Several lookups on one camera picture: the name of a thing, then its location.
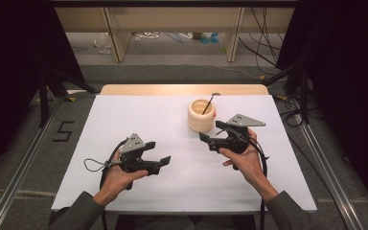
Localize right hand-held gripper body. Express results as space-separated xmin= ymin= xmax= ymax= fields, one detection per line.
xmin=208 ymin=113 xmax=266 ymax=154

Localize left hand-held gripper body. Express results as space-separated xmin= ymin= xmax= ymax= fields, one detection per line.
xmin=116 ymin=132 xmax=163 ymax=191

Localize cream ribbed pen holder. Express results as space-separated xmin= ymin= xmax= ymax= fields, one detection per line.
xmin=187 ymin=98 xmax=218 ymax=134

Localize black pen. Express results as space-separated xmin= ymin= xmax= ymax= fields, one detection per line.
xmin=201 ymin=95 xmax=215 ymax=116

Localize person's left hand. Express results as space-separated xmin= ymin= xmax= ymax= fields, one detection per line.
xmin=93 ymin=151 xmax=149 ymax=207

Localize person's right hand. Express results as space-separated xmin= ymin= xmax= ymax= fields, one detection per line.
xmin=218 ymin=128 xmax=269 ymax=189

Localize white board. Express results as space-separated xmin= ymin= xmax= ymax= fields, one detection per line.
xmin=51 ymin=94 xmax=318 ymax=215

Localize wooden table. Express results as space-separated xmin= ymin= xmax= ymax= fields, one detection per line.
xmin=100 ymin=83 xmax=270 ymax=97

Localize black metal stand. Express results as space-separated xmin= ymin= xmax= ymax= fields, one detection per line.
xmin=37 ymin=66 xmax=98 ymax=128
xmin=262 ymin=60 xmax=311 ymax=126

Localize blue bottles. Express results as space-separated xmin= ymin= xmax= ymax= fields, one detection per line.
xmin=199 ymin=32 xmax=220 ymax=45

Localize clear plastic bag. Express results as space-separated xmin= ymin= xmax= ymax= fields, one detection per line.
xmin=93 ymin=32 xmax=114 ymax=56

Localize dark curtain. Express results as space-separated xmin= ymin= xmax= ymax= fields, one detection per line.
xmin=276 ymin=0 xmax=368 ymax=221
xmin=0 ymin=0 xmax=85 ymax=185

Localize wooden shelf unit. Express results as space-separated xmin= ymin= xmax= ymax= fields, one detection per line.
xmin=56 ymin=7 xmax=295 ymax=63

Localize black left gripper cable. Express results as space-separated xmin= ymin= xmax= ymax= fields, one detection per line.
xmin=99 ymin=138 xmax=128 ymax=230

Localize thin grey cable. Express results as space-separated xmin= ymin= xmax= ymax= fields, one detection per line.
xmin=82 ymin=158 xmax=113 ymax=173

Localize black floor cables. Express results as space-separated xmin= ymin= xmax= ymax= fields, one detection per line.
xmin=238 ymin=7 xmax=286 ymax=77

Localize aluminium floor rail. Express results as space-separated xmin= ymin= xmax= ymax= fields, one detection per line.
xmin=0 ymin=98 xmax=63 ymax=230
xmin=295 ymin=113 xmax=367 ymax=230

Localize white coiled cable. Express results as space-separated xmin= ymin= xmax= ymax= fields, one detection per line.
xmin=133 ymin=31 xmax=161 ymax=42

